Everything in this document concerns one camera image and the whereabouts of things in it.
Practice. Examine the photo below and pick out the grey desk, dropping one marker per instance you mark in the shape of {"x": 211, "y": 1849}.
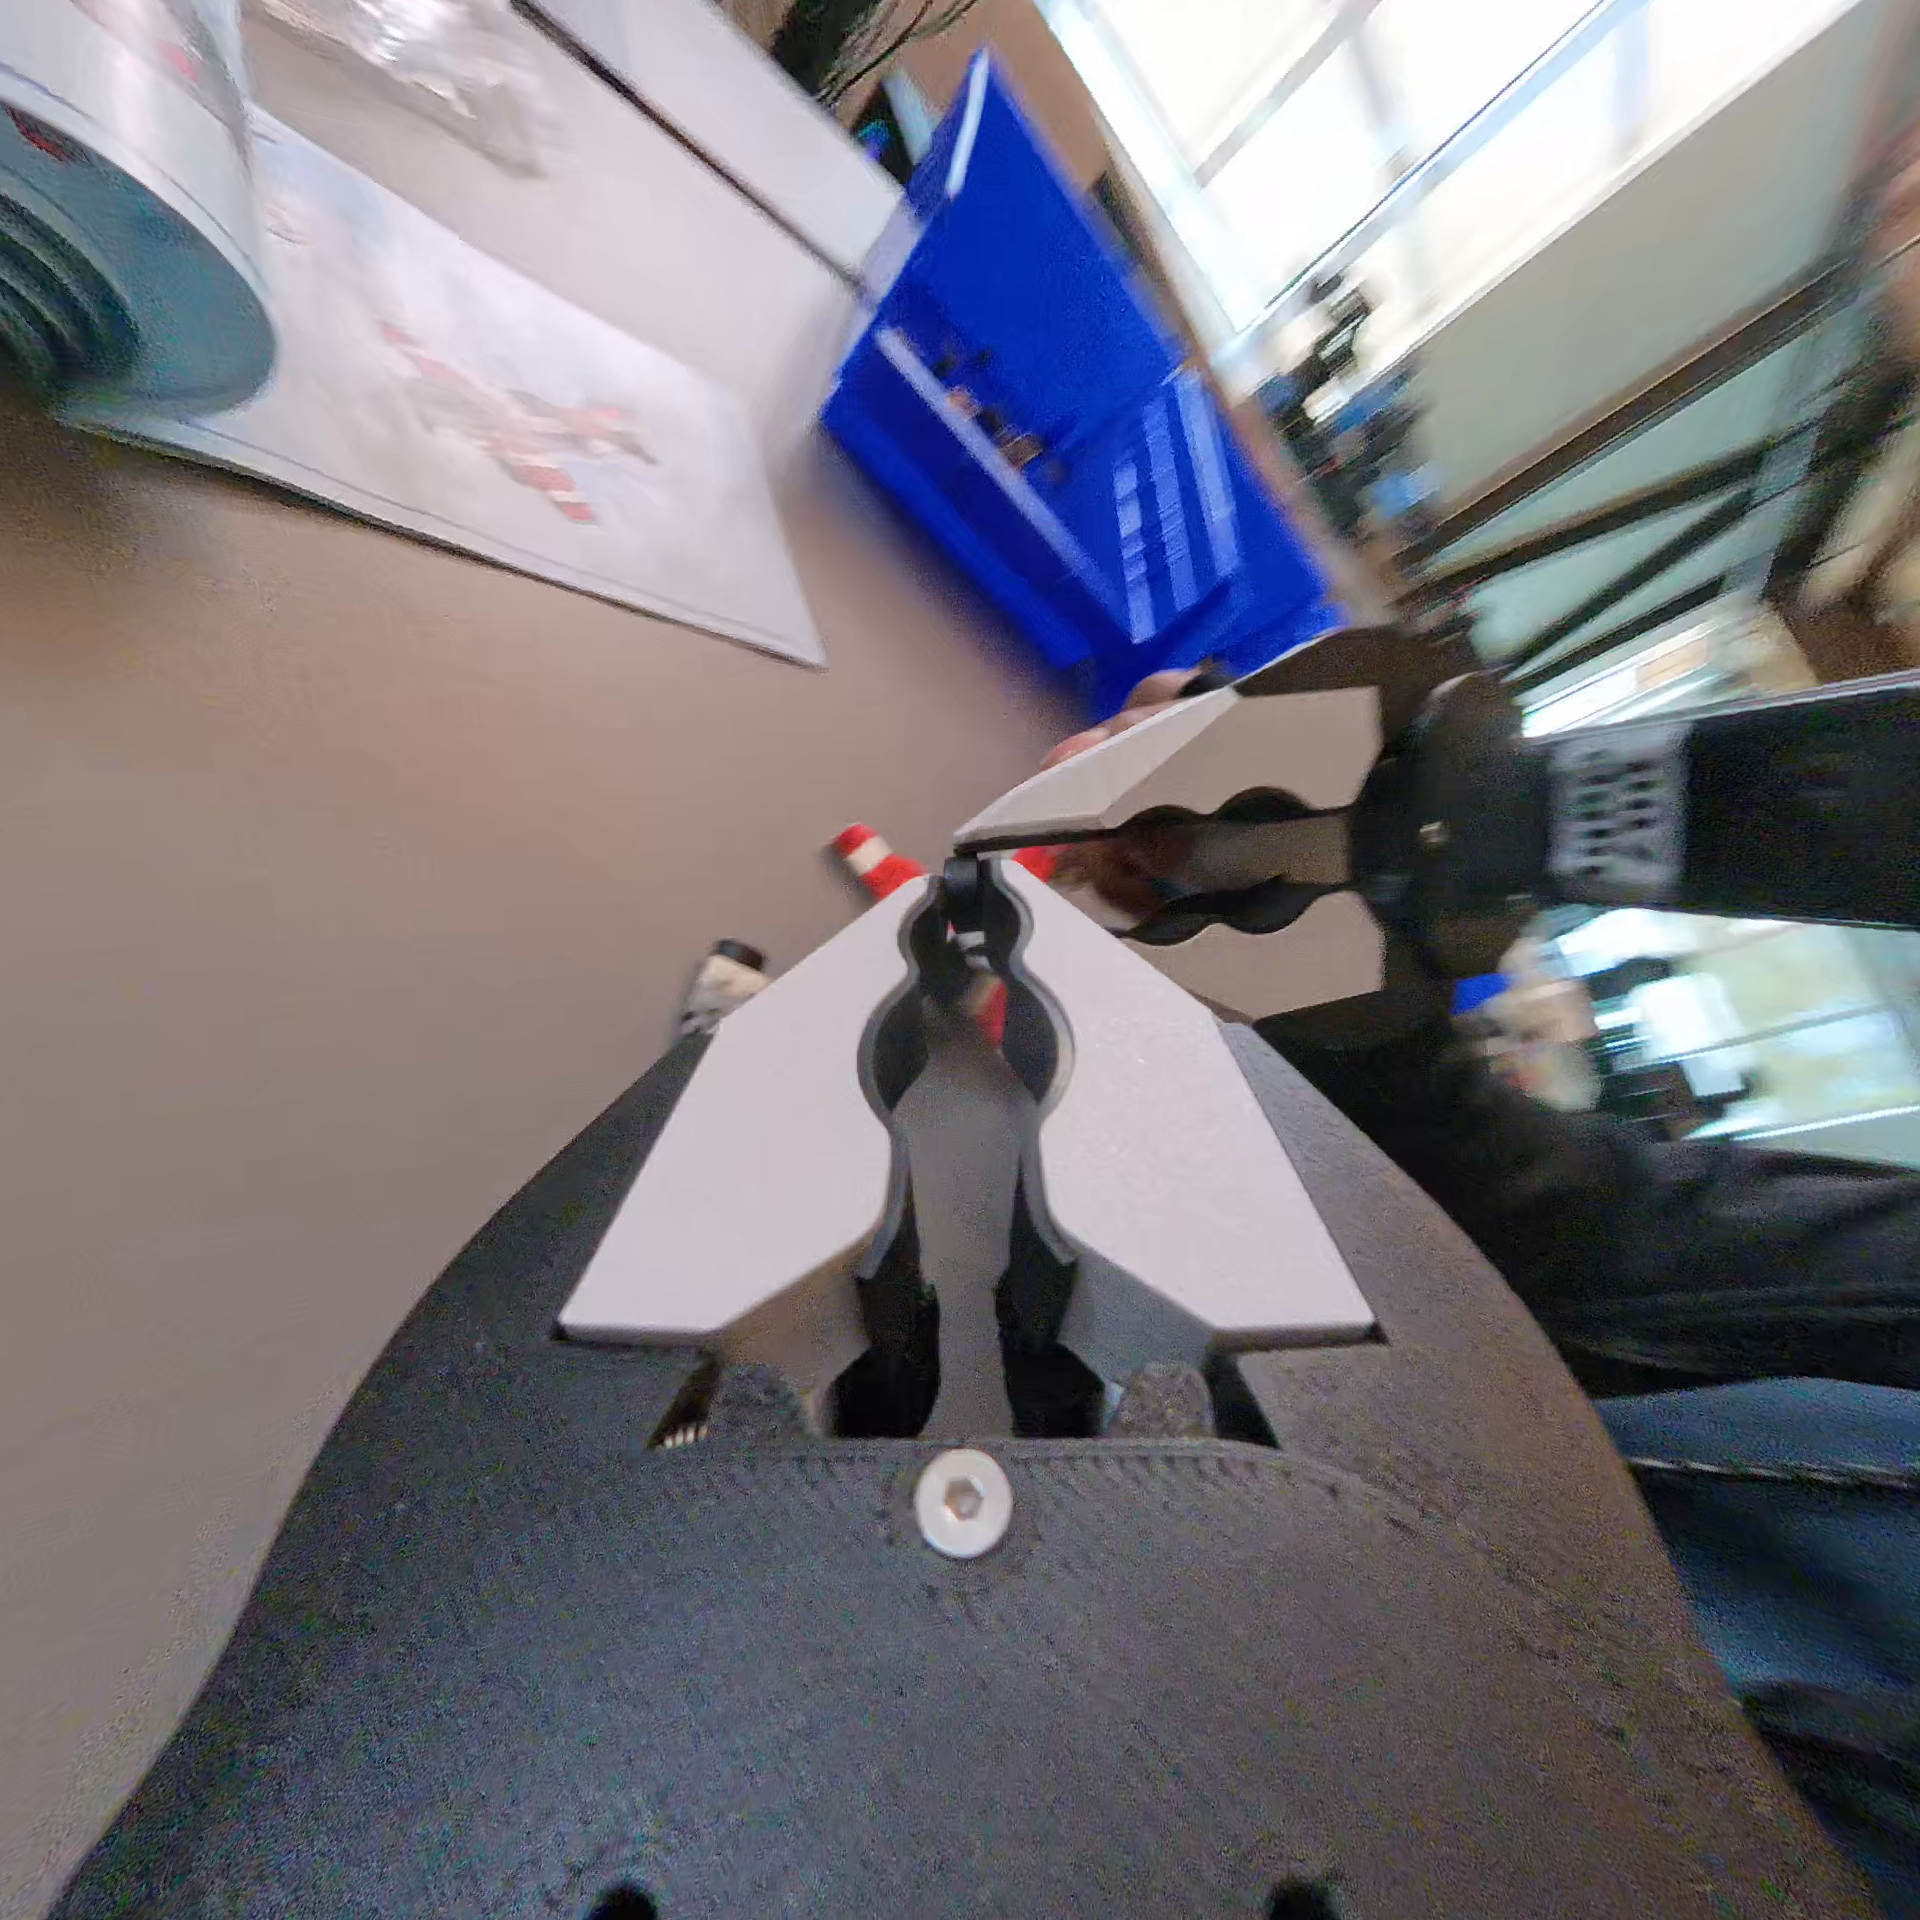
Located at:
{"x": 376, "y": 977}

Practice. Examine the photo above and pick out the person's clothed body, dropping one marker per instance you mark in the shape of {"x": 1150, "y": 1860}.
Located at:
{"x": 1800, "y": 1574}

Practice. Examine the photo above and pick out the person's right forearm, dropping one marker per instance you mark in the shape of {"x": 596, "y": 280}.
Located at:
{"x": 1650, "y": 1232}

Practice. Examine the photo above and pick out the instruction booklet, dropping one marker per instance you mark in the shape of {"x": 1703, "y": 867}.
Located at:
{"x": 525, "y": 418}

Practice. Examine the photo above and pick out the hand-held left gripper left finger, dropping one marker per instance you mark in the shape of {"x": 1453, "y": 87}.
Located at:
{"x": 736, "y": 1201}

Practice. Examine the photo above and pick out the red white toy brick plane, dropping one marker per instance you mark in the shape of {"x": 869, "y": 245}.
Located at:
{"x": 880, "y": 862}

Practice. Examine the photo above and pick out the clear plastic bag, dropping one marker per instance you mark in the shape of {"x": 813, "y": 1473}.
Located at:
{"x": 406, "y": 76}

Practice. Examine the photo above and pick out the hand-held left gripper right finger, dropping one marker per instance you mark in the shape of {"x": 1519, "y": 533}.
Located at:
{"x": 1183, "y": 1183}

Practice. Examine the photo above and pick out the blue plastic storage bin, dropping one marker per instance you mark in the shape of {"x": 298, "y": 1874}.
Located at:
{"x": 1021, "y": 255}

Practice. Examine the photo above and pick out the sparse toy brick group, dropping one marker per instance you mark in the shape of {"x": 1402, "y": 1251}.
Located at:
{"x": 991, "y": 414}

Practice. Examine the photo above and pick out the person's right hand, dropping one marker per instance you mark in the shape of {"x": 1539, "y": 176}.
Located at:
{"x": 1149, "y": 701}

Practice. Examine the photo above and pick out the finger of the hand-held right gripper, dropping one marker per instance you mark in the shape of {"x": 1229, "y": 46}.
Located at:
{"x": 1275, "y": 856}
{"x": 1244, "y": 749}

